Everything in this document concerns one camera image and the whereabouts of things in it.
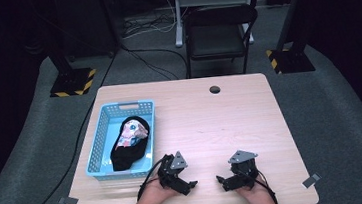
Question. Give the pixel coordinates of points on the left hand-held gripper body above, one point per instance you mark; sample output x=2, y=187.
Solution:
x=168, y=170

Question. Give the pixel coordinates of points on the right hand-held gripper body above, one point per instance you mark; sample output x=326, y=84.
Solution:
x=243, y=166

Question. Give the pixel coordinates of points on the black cloth with pink print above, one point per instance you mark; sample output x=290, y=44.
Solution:
x=125, y=154

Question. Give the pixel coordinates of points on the blue plastic basket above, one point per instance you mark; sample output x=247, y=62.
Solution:
x=105, y=136

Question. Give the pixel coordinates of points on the person's left hand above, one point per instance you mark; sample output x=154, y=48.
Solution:
x=155, y=191

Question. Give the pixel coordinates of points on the person's right hand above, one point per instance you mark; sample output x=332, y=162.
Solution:
x=258, y=190

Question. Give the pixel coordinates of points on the grey tape piece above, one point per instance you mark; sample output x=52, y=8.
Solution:
x=68, y=201
x=311, y=180

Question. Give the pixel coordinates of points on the black stand with striped base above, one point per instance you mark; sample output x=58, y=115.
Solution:
x=290, y=58
x=73, y=80

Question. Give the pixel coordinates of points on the black folding chair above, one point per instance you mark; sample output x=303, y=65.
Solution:
x=218, y=38

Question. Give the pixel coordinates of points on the white metal stand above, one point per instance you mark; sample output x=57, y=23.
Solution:
x=179, y=15

